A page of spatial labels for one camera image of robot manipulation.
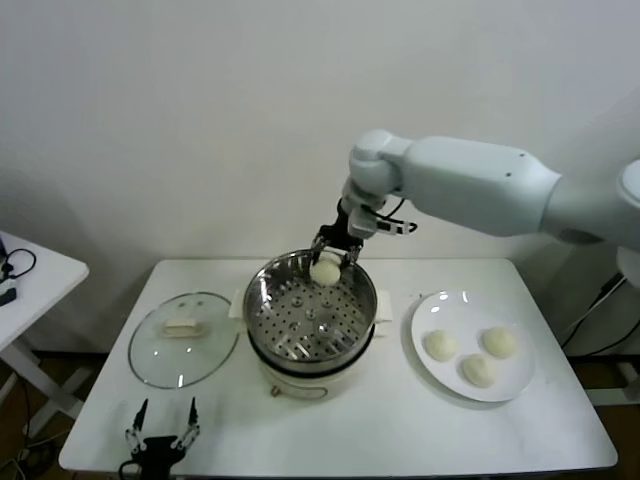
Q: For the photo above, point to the perforated steel steamer basket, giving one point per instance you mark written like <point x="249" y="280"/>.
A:
<point x="305" y="320"/>

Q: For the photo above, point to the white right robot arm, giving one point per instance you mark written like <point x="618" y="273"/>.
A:
<point x="475" y="185"/>

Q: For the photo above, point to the black white usb adapter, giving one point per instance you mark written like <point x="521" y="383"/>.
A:
<point x="7" y="296"/>

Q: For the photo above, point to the white desk frame base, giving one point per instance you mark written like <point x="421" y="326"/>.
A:
<point x="615" y="382"/>

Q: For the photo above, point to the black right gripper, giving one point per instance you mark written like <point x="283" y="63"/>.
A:
<point x="340" y="232"/>

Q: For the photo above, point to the white side table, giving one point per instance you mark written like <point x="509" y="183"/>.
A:
<point x="45" y="285"/>

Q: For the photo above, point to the cream electric cooker base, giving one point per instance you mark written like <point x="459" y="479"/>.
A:
<point x="300" y="387"/>

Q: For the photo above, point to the white steamed baozi bun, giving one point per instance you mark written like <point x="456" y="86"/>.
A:
<point x="441" y="345"/>
<point x="479" y="371"/>
<point x="500" y="342"/>
<point x="326" y="272"/>

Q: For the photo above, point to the round glass pot lid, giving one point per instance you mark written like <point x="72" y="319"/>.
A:
<point x="182" y="342"/>

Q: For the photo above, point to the white round plate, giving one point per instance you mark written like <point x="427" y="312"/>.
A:
<point x="472" y="315"/>

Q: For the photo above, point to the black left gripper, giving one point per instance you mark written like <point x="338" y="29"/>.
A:
<point x="157" y="457"/>

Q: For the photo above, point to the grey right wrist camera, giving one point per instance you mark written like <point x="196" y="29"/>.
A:
<point x="362" y="222"/>

